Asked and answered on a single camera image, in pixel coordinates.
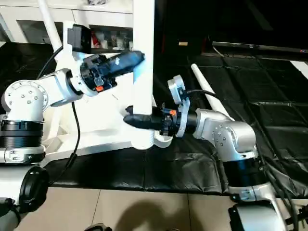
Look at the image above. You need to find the white compartment tray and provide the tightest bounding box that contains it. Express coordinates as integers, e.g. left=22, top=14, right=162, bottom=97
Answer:
left=41, top=46, right=174, bottom=167

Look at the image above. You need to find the white plastic table leg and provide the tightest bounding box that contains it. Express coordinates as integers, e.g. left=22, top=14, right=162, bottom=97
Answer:
left=131, top=0, right=155, bottom=151
left=191, top=64, right=230, bottom=114
left=38, top=0, right=63, bottom=51

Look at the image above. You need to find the white flat board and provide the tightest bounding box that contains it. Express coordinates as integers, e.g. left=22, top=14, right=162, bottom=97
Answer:
left=291, top=60, right=308, bottom=78

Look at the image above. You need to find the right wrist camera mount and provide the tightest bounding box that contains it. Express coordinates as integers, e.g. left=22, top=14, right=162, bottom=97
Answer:
left=167, top=75, right=191, bottom=138

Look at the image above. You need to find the long black bar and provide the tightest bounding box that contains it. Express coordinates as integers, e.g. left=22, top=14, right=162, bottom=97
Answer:
left=213, top=41, right=308, bottom=54

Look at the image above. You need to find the white glass-door cabinet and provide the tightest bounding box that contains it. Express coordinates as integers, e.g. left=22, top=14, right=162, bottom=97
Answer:
left=0, top=0, right=135, bottom=49

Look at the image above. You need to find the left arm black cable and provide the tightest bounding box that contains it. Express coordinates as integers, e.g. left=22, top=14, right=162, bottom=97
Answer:
left=36, top=46, right=83, bottom=184

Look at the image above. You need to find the black work mat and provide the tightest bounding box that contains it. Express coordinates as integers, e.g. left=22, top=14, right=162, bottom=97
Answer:
left=0, top=41, right=308, bottom=198

